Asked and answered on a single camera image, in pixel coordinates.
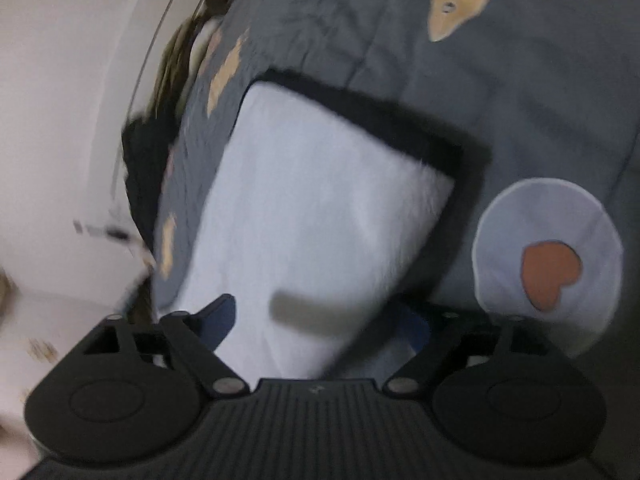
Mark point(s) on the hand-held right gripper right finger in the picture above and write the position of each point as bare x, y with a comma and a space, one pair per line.
417, 332

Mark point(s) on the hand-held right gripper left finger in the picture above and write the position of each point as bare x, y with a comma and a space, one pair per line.
220, 320

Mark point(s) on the white fleece blanket black trim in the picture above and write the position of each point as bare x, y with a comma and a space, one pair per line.
310, 210

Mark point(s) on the black puffer jacket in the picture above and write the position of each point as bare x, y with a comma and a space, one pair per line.
145, 170

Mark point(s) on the grey quilted printed bedspread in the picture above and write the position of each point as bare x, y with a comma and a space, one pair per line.
525, 85

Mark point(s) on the folded beige brown blankets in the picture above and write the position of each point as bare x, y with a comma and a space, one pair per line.
185, 50

